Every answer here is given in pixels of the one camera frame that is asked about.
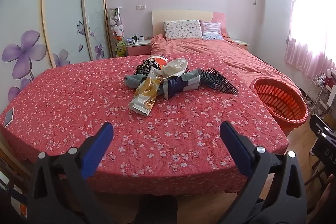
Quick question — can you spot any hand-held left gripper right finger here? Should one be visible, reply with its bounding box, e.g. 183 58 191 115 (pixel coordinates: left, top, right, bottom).
220 120 307 224

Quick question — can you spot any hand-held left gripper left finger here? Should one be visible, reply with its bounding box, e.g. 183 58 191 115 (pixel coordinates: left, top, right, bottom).
26 122 114 224

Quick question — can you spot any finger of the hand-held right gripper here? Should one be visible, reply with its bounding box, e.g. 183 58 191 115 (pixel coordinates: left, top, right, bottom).
309 114 332 139

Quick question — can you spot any orange plastic basket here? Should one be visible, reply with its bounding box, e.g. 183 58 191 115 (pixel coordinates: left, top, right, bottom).
252 77 308 135

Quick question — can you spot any red floral tablecloth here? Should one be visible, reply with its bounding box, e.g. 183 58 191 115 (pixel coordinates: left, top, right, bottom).
0 55 289 195

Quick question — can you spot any black plastic mesh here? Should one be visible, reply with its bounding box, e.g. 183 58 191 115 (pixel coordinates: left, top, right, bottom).
199 68 239 95

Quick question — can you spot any gold snack packet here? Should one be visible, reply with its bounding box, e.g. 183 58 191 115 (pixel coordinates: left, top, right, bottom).
128 69 164 117

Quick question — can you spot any light green sock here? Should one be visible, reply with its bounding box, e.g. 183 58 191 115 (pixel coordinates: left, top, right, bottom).
124 74 147 88

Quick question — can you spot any navy grey plaid cloth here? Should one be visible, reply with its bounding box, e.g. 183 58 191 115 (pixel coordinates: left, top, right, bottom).
157 69 202 100

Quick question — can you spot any salmon pink duvet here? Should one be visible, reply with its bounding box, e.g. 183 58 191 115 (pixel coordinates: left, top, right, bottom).
150 33 302 98

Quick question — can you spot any black floral scrunchie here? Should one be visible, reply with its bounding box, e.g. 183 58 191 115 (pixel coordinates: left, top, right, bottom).
134 59 161 75

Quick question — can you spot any white smartphone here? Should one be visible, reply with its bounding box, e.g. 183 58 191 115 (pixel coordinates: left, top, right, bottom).
4 107 15 128

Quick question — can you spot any pink curtain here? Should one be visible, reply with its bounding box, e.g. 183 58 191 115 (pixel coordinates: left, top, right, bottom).
285 0 336 77

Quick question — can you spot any green frog plush toy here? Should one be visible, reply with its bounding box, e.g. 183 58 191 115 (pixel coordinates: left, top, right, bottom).
115 40 126 58

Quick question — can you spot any clear plastic bag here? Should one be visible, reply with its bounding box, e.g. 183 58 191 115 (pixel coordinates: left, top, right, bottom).
152 59 189 77

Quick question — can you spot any pink white nightstand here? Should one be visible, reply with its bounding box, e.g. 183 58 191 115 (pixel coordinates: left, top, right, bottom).
125 40 152 57
234 39 248 51

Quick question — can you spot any red paper cup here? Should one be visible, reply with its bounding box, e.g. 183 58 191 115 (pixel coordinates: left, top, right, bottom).
147 55 169 67

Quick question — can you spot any pink striped pillow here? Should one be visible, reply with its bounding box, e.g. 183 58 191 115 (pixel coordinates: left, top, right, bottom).
201 21 223 41

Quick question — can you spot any clear tube of plush toys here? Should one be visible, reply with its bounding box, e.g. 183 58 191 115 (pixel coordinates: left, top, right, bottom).
109 7 125 58

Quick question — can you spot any white floral pillow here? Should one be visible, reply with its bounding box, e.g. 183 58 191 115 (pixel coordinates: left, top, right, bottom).
163 20 203 40

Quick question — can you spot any floral sliding door wardrobe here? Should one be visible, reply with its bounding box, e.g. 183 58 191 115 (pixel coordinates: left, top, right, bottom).
0 0 112 104

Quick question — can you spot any beige pink headboard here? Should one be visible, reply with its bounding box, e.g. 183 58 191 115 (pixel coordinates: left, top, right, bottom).
152 9 226 38

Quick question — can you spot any white wire rack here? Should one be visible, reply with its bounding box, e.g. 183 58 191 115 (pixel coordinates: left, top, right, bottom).
304 73 328 111

